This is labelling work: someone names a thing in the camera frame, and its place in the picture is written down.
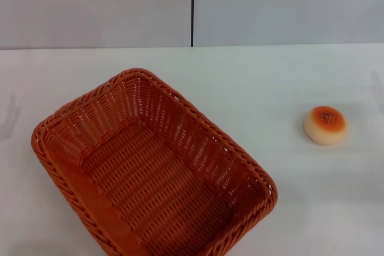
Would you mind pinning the orange woven plastic basket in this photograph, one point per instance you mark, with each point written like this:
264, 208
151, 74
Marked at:
150, 178

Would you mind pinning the round toy bread bun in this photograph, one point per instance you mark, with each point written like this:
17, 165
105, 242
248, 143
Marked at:
325, 127

